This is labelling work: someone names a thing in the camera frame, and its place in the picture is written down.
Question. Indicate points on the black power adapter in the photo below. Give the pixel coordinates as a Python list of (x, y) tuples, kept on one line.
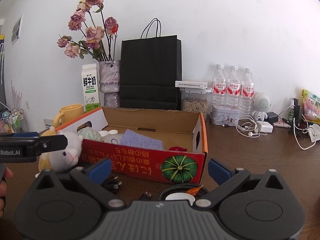
[(272, 117)]

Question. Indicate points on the white decorated tin box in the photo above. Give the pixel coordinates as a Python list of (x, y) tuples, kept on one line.
[(224, 115)]

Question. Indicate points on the purple textured vase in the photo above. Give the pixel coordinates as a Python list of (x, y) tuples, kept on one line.
[(109, 83)]

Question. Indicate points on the water bottle left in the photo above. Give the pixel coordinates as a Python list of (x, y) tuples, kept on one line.
[(219, 85)]

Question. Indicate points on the yellow ceramic mug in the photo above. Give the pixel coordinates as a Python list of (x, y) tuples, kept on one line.
[(68, 113)]

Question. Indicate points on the black phone stand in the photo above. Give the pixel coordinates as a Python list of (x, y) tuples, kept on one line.
[(295, 113)]

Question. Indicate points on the black paper shopping bag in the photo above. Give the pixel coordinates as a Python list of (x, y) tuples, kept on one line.
[(149, 68)]

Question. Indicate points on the water bottle middle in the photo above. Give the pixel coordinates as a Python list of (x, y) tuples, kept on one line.
[(233, 87)]

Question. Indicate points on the white red flat box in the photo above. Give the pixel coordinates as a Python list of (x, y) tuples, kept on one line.
[(191, 84)]

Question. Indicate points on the white green milk carton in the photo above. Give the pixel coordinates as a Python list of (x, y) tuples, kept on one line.
[(89, 77)]

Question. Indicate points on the dried pink rose bouquet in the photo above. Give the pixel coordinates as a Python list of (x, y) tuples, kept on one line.
[(99, 34)]

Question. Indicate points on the white power adapter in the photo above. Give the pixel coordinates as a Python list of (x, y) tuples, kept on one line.
[(264, 127)]

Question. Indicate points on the purple fabric pouch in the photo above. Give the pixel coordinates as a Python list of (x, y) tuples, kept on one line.
[(133, 139)]

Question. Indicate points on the water bottle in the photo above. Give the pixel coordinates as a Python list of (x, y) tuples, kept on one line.
[(219, 85), (247, 93), (233, 87)]

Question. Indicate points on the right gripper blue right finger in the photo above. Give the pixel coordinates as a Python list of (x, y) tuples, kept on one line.
[(229, 181)]

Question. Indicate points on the white yellow plush alpaca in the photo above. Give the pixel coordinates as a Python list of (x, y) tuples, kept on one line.
[(62, 160)]

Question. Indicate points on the water bottle right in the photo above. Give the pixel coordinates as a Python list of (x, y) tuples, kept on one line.
[(247, 93)]

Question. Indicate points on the colourful snack bag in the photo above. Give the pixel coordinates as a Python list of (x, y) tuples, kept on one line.
[(311, 106)]

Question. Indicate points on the pale green plush ball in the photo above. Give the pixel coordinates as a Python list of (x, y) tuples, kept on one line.
[(89, 133)]

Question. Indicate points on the person's left hand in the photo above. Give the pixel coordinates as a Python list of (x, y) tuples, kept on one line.
[(8, 174)]

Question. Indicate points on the white wired earphones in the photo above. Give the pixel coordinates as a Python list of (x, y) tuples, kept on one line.
[(248, 127)]

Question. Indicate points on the red orange cardboard box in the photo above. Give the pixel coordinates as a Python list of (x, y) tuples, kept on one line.
[(173, 128)]

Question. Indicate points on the clear jar of seeds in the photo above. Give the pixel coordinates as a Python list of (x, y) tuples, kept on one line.
[(196, 100)]

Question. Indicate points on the red artificial flower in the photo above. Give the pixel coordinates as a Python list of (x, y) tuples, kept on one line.
[(177, 149)]

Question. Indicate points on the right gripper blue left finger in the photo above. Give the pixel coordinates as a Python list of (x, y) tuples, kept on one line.
[(88, 180)]

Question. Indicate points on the white plastic bottle cap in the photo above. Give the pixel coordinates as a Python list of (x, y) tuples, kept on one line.
[(112, 133)]

